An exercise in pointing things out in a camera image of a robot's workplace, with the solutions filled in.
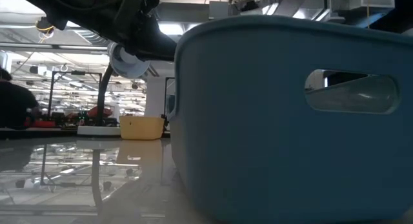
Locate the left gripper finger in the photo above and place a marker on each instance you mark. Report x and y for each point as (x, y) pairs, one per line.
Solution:
(151, 46)

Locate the yellow plastic bin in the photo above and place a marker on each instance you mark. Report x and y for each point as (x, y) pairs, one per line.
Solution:
(142, 128)

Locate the blue plastic bin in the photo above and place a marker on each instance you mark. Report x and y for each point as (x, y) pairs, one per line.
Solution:
(258, 137)

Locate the white desk lamp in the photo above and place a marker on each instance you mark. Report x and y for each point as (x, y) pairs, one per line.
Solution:
(129, 67)

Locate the person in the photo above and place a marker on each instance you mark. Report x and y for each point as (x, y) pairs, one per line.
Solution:
(16, 101)

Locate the black metal stand frame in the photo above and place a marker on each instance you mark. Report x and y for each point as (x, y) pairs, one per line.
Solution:
(51, 95)

